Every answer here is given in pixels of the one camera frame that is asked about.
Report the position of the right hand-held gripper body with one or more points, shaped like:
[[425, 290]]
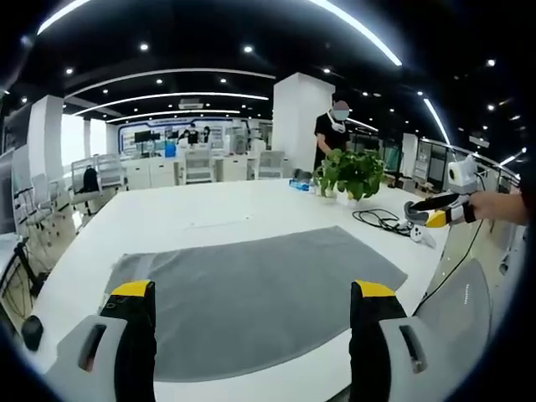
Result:
[[460, 173]]

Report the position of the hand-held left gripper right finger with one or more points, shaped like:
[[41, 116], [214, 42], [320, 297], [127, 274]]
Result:
[[377, 335]]

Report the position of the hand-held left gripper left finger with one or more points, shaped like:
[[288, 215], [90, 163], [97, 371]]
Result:
[[125, 335]]

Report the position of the grey towel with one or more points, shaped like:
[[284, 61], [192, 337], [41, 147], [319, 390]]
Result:
[[251, 293]]

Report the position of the person's right hand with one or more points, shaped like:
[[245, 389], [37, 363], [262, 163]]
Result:
[[488, 206]]

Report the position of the white handheld controller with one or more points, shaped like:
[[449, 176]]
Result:
[[421, 235]]

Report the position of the green potted plant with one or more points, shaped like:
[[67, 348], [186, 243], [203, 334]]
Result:
[[352, 171]]

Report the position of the small black round object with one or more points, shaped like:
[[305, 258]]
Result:
[[32, 333]]

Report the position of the blue packet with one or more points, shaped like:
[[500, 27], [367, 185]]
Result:
[[300, 184]]

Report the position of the white table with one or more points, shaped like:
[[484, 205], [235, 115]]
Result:
[[201, 209]]

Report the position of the black backpack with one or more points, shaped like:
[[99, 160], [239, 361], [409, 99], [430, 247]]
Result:
[[90, 180]]

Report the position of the white mesh office chair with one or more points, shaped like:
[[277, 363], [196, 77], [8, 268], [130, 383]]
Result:
[[106, 171], [272, 164], [198, 165]]

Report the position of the black monitor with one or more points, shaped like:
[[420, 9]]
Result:
[[143, 136]]

